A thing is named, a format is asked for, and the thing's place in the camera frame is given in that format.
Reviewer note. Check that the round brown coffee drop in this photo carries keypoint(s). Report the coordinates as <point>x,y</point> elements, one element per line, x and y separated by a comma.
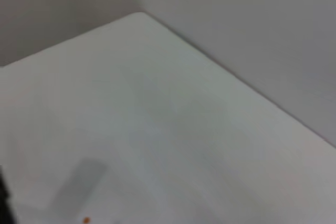
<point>86,219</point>

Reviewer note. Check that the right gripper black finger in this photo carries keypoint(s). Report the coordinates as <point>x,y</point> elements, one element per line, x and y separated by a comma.
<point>4,203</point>

